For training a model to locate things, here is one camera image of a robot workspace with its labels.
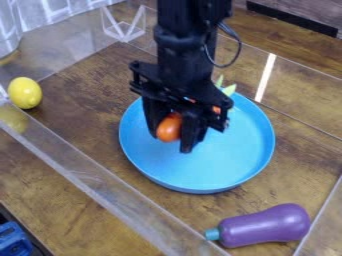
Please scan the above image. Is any orange toy carrot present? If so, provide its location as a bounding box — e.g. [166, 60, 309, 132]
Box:
[156, 75, 236, 142]

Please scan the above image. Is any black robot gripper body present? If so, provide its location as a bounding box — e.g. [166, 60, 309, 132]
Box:
[129, 26, 233, 131]

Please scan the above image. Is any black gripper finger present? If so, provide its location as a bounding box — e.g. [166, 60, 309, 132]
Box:
[180, 110, 208, 153]
[142, 97, 170, 137]

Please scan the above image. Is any blue round tray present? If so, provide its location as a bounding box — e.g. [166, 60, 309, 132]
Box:
[118, 93, 275, 194]

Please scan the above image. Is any clear acrylic barrier wall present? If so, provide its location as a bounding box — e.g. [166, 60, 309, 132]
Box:
[0, 3, 342, 256]

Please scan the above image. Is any blue plastic crate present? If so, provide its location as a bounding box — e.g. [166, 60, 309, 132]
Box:
[0, 221, 33, 256]

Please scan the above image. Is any black baseboard strip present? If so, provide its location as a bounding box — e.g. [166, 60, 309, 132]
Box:
[245, 0, 337, 38]

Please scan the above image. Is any white curtain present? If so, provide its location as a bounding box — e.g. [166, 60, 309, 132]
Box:
[0, 0, 124, 58]

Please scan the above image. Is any purple toy eggplant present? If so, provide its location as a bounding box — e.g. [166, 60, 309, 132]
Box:
[204, 203, 309, 248]

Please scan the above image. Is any yellow toy lemon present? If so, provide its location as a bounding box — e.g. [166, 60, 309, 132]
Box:
[7, 77, 42, 109]

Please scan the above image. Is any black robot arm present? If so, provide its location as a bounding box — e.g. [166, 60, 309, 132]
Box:
[129, 0, 233, 153]

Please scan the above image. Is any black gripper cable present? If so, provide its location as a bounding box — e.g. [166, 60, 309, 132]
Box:
[201, 21, 243, 70]

